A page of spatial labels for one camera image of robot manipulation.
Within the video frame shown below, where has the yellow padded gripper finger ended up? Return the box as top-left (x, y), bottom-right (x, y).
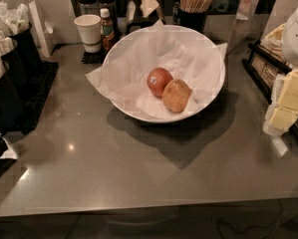
top-left (263, 68), bottom-right (298, 136)

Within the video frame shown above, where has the yellow-orange apple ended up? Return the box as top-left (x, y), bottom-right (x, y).
top-left (162, 79), bottom-right (192, 113)

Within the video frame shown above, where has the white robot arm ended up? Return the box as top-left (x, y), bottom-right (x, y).
top-left (261, 8), bottom-right (298, 136)

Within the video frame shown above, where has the white bowl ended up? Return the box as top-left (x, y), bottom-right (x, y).
top-left (102, 24), bottom-right (226, 123)

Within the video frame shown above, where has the red apple with sticker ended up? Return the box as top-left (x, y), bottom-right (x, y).
top-left (147, 68), bottom-right (172, 98)

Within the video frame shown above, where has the black condiment packet rack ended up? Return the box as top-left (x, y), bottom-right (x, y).
top-left (242, 40), bottom-right (298, 141)

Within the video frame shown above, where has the white paper liner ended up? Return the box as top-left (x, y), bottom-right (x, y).
top-left (85, 19), bottom-right (228, 120)

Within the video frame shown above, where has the black cup of wooden stirrers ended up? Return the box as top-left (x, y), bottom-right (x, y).
top-left (179, 0), bottom-right (212, 33)

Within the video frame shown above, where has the black napkin dispenser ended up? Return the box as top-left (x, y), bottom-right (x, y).
top-left (126, 0), bottom-right (165, 34)

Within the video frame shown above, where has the small sauce bottle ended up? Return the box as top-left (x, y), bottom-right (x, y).
top-left (100, 8), bottom-right (116, 52)

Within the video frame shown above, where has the white paper cup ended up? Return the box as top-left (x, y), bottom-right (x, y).
top-left (74, 14), bottom-right (102, 53)

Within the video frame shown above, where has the black rubber mat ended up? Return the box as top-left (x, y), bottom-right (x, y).
top-left (10, 62), bottom-right (59, 134)

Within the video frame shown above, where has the white menu card holder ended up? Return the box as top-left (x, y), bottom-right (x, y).
top-left (29, 0), bottom-right (55, 58)

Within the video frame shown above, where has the black cup with plastic utensils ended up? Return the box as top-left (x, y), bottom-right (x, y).
top-left (0, 30), bottom-right (28, 95)

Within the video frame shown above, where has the black cup with wrapped packets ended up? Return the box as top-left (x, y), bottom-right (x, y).
top-left (0, 1), bottom-right (42, 77)

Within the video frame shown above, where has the black cup with white cutlery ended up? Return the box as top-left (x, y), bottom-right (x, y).
top-left (0, 57), bottom-right (24, 128)

